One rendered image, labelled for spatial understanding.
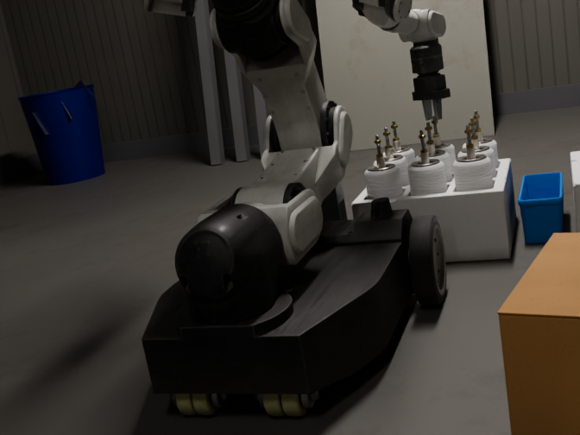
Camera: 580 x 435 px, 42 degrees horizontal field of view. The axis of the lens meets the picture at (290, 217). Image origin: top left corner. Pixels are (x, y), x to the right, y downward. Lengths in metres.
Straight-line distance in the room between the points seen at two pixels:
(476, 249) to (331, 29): 2.21
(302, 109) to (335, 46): 2.28
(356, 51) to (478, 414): 2.86
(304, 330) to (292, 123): 0.63
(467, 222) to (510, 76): 2.51
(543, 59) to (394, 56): 0.91
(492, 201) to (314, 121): 0.51
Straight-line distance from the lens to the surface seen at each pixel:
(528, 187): 2.35
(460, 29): 3.85
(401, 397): 1.37
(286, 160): 1.69
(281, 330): 1.27
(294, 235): 1.38
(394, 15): 1.94
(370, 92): 3.91
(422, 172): 1.98
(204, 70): 4.26
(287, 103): 1.71
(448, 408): 1.32
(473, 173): 1.97
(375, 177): 2.01
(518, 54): 4.40
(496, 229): 1.97
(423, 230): 1.66
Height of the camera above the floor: 0.64
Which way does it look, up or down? 14 degrees down
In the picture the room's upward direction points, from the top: 10 degrees counter-clockwise
